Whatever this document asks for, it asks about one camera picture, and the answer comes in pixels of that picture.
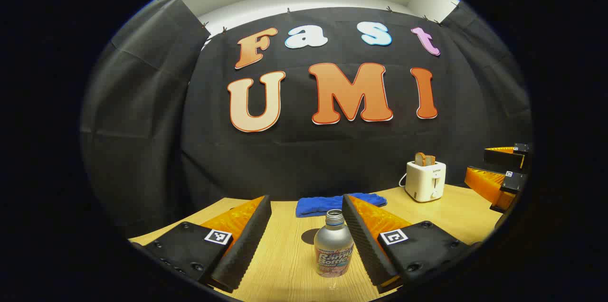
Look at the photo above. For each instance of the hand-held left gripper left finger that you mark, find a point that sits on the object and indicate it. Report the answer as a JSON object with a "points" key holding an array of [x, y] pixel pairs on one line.
{"points": [[244, 245]]}

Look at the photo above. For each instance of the blue towel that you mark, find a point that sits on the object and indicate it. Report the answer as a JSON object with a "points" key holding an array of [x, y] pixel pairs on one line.
{"points": [[316, 206]]}

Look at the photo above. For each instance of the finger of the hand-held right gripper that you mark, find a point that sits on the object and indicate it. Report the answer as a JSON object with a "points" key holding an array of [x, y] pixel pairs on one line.
{"points": [[503, 155], [489, 185]]}

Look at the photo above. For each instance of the silver water bottle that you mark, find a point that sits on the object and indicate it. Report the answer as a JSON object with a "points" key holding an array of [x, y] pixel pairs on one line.
{"points": [[333, 245]]}

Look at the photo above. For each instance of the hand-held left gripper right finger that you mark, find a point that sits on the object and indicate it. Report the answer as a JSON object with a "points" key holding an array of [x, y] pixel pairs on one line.
{"points": [[365, 245]]}

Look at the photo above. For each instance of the white toaster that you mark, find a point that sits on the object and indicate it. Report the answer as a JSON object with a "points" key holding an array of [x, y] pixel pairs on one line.
{"points": [[425, 181]]}

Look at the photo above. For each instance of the black backdrop cloth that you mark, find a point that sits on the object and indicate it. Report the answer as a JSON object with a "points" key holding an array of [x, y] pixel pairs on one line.
{"points": [[304, 155]]}

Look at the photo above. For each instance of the dark round coaster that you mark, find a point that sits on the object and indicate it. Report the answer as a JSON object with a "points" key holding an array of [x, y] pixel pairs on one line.
{"points": [[308, 237]]}

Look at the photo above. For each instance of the toast slice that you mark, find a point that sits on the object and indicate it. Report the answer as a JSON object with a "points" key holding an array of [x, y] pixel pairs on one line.
{"points": [[422, 159]]}

